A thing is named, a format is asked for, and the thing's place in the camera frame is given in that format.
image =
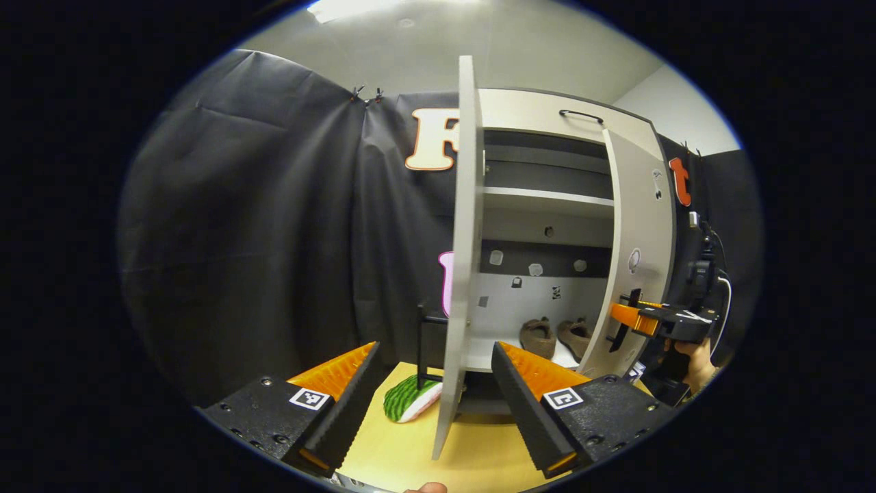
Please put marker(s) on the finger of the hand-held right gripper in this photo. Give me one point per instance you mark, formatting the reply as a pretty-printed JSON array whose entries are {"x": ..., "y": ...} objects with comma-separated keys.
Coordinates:
[{"x": 677, "y": 325}]

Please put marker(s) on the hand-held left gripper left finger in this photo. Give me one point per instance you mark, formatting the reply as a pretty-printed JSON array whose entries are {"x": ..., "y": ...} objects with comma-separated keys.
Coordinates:
[{"x": 352, "y": 411}]

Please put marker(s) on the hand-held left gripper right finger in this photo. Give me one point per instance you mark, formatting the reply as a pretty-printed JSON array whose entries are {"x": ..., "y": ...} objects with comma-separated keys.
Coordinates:
[{"x": 525, "y": 411}]

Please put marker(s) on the white shoe cabinet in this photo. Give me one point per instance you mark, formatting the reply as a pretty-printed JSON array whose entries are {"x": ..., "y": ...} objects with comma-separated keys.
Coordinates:
[{"x": 506, "y": 322}]

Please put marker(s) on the white cabinet drawer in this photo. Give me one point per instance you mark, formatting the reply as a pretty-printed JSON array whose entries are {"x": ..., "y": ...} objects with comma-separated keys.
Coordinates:
[{"x": 520, "y": 108}]

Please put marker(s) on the black metal rack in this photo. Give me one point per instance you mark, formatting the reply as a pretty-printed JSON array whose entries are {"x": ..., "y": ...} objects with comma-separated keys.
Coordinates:
[{"x": 419, "y": 342}]

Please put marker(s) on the black backdrop cloth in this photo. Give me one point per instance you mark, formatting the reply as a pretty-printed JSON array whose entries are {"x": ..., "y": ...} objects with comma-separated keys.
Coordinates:
[{"x": 260, "y": 226}]

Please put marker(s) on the green striped watermelon toy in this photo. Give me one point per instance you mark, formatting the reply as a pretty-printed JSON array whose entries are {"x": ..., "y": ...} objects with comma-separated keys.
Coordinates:
[{"x": 404, "y": 400}]

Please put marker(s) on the white shoe cabinet door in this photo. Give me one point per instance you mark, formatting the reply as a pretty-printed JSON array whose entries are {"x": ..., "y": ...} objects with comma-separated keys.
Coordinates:
[
  {"x": 458, "y": 274},
  {"x": 643, "y": 219}
]

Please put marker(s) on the brown fuzzy shoe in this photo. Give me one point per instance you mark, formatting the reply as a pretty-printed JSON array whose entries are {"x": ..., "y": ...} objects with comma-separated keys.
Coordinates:
[
  {"x": 538, "y": 339},
  {"x": 576, "y": 337}
]

